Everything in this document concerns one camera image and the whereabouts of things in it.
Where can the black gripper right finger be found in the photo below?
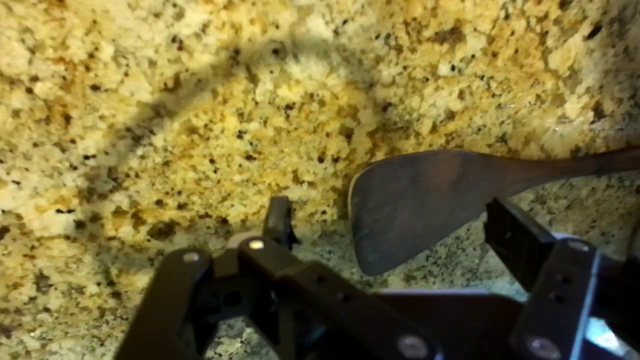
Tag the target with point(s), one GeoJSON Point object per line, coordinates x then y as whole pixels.
{"type": "Point", "coordinates": [517, 238]}

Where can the dark wooden spoon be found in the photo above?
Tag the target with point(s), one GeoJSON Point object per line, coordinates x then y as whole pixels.
{"type": "Point", "coordinates": [404, 205]}

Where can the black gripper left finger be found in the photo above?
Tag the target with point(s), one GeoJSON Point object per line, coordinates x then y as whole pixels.
{"type": "Point", "coordinates": [279, 222]}

